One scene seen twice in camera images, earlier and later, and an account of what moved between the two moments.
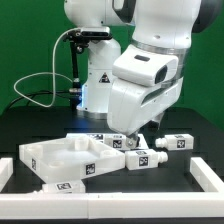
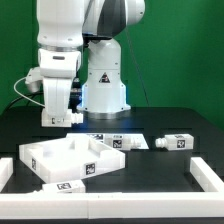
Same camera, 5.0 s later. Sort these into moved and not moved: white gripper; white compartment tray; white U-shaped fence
Moved: white gripper
Not moved: white compartment tray; white U-shaped fence
